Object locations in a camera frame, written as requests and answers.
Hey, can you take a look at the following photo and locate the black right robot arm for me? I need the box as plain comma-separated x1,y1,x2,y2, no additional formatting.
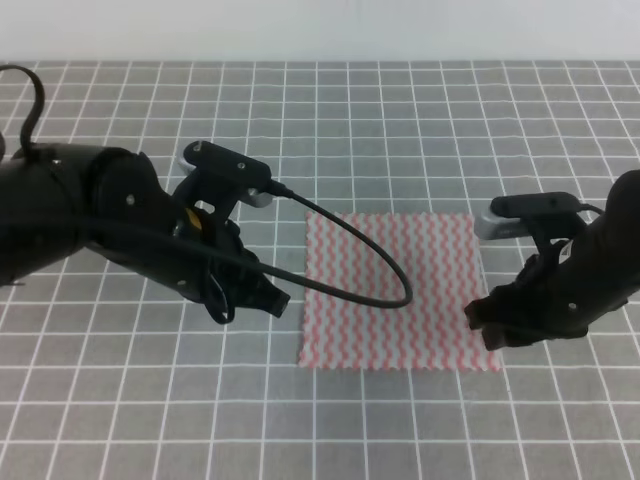
464,170,639,351

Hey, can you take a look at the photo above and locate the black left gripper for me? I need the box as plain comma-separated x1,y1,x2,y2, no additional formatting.
172,171,291,325

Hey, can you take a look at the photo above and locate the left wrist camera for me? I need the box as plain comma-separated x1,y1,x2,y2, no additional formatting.
180,141,273,208

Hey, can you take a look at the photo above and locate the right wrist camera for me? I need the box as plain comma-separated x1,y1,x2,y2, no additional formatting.
474,192,586,242

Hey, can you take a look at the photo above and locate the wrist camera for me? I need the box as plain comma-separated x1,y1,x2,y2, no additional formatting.
180,141,273,208
474,192,586,242

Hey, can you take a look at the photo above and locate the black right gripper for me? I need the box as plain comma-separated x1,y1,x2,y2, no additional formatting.
464,240,588,351

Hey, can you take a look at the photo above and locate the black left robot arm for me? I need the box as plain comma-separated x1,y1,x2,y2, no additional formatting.
1,141,289,324

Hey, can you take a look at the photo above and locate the black left camera cable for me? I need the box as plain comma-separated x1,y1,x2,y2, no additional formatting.
74,182,414,310

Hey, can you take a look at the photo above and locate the pink white wavy towel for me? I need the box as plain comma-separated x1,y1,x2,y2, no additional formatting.
298,213,502,371

